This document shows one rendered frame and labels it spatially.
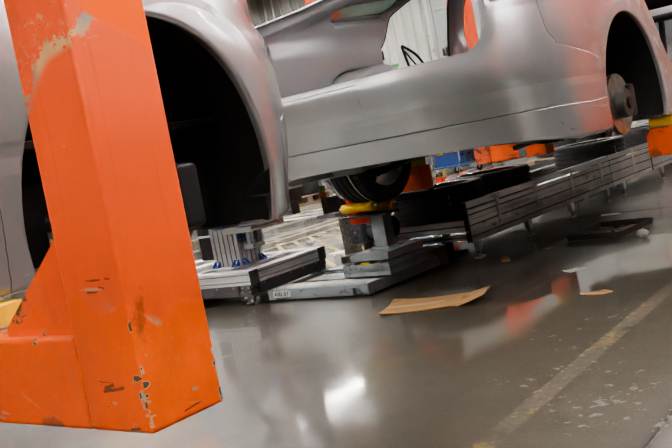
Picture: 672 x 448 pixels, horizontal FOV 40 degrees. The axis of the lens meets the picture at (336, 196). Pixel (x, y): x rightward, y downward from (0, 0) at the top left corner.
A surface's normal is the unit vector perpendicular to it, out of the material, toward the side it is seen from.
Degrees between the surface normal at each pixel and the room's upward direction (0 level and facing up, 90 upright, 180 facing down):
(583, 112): 90
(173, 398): 90
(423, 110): 108
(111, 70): 90
